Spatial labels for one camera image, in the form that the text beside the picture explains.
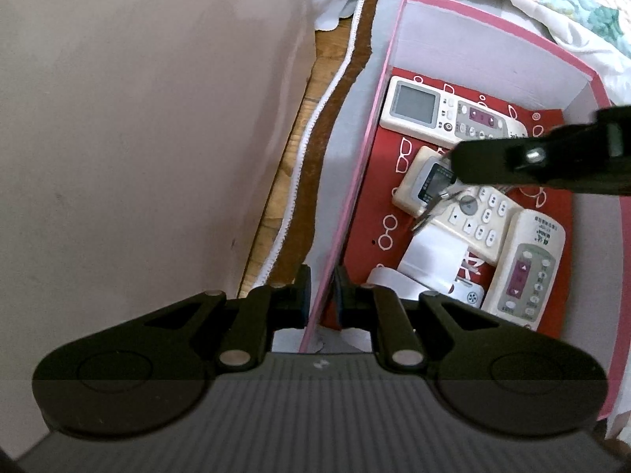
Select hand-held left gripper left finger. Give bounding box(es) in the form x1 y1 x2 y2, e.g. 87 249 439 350
143 263 313 374

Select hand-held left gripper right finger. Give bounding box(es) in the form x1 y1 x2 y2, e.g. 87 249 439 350
334 266 501 374

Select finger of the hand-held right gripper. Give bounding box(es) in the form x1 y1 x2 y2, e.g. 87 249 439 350
451 105 631 197

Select white round piece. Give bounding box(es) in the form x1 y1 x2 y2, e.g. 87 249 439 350
367 266 412 301

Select beige remote with dark screen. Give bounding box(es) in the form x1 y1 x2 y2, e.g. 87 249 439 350
392 146 517 267

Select silver keys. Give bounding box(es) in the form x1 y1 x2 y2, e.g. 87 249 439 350
411 182 476 233

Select white small box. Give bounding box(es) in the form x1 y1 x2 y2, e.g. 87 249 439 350
397 225 468 296

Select white remote with large screen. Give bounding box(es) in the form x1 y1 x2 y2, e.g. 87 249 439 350
379 75 529 151

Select white remote with pink panel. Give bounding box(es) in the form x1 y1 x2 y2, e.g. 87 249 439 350
480 208 566 332

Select white small device round grille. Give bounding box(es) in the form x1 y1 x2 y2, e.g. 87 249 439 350
441 276 486 309

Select pink cardboard box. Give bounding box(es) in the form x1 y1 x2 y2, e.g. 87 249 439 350
300 0 621 425

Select plaid mat with white trim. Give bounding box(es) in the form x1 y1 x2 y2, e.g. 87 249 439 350
246 0 395 306

